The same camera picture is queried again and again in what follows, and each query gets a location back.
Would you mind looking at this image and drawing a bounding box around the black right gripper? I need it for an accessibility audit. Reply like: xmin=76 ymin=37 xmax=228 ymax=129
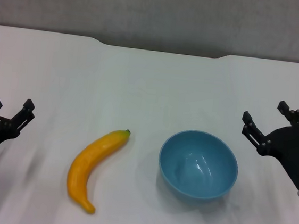
xmin=235 ymin=96 xmax=299 ymax=191

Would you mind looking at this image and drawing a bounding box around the blue bowl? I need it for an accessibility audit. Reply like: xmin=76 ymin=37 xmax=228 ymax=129
xmin=154 ymin=126 xmax=243 ymax=206

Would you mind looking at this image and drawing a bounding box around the yellow banana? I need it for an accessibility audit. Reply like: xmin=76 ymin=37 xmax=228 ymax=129
xmin=64 ymin=123 xmax=132 ymax=218

